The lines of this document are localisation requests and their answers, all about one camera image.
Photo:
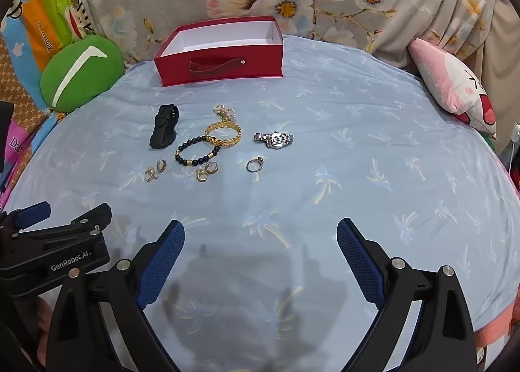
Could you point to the green round cushion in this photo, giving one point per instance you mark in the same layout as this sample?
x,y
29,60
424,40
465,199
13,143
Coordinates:
x,y
77,71

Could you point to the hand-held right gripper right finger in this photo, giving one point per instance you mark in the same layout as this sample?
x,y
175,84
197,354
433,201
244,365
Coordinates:
x,y
359,264

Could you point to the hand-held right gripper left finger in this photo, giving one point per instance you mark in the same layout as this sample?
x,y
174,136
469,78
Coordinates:
x,y
160,264

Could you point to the light blue palm-print bedsheet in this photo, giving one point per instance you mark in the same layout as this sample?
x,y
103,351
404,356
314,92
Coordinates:
x,y
325,177

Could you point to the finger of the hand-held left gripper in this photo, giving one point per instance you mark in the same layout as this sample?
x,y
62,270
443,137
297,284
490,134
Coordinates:
x,y
95,217
34,212

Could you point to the person's left hand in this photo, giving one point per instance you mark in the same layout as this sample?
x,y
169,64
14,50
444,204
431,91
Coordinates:
x,y
42,327

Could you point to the silver metal watch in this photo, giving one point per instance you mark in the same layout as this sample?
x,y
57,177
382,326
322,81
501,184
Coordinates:
x,y
275,139

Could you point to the pink cartoon cushion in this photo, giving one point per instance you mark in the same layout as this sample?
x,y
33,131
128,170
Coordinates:
x,y
447,75

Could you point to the colourful cartoon printed blanket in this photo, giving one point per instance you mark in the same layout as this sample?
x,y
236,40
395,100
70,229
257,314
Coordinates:
x,y
36,14

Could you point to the red box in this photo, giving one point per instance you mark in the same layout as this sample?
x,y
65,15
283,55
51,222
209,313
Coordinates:
x,y
219,65

